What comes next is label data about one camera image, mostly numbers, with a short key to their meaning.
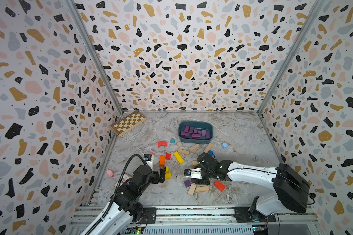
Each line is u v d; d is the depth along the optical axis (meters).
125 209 0.52
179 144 1.00
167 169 0.88
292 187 0.43
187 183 0.83
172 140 1.03
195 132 1.06
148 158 0.68
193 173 0.71
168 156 0.95
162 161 0.92
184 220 0.73
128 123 1.10
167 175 0.87
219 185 0.83
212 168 0.65
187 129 1.07
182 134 1.03
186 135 1.03
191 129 1.07
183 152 0.98
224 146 1.00
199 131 1.07
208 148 1.00
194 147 1.00
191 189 0.82
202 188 0.82
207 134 1.06
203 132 1.06
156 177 0.69
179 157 0.95
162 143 1.02
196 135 1.06
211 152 0.97
